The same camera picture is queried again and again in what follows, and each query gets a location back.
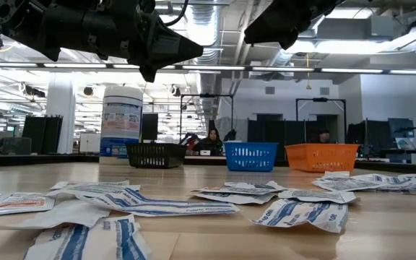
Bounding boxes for silver ventilation duct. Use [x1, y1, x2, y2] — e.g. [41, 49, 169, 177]
[189, 3, 227, 95]

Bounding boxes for white wipes canister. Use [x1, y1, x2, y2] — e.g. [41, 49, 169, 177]
[99, 85, 144, 166]

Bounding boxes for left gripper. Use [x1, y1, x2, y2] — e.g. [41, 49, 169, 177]
[41, 0, 204, 84]

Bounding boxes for black metal rig frame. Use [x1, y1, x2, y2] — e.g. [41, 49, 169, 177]
[295, 97, 347, 144]
[180, 93, 235, 142]

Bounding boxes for blue plastic basket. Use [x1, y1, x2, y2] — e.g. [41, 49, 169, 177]
[224, 141, 280, 173]

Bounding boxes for crumpled blue striped bandage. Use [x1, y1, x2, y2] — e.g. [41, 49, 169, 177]
[23, 214, 155, 260]
[253, 197, 350, 234]

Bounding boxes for grey box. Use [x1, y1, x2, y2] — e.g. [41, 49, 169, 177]
[1, 136, 33, 155]

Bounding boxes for white cabinet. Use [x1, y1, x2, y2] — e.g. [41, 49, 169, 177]
[79, 132, 101, 153]

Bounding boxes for black plastic basket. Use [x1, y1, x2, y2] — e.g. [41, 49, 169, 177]
[126, 142, 188, 170]

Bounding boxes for black partition panels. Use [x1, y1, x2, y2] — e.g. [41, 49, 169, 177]
[22, 115, 64, 155]

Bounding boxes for white building pillar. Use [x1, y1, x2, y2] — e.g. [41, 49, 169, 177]
[46, 77, 76, 155]

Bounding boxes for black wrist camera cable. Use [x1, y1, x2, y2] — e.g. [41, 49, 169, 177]
[164, 0, 190, 27]

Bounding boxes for black monitor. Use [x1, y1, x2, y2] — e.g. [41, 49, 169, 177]
[142, 113, 159, 142]

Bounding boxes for yellow hanging pendant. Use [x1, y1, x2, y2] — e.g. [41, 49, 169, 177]
[304, 53, 312, 90]

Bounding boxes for orange plastic basket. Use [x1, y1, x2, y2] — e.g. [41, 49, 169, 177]
[285, 143, 360, 174]

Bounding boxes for plain white bandage wrapper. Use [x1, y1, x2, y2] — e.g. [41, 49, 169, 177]
[0, 198, 112, 231]

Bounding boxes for blue screen monitor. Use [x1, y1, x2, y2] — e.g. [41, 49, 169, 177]
[388, 118, 415, 151]

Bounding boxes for person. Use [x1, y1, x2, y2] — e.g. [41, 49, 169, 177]
[316, 129, 334, 144]
[193, 128, 225, 157]

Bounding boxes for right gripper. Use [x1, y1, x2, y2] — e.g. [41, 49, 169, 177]
[243, 0, 339, 51]

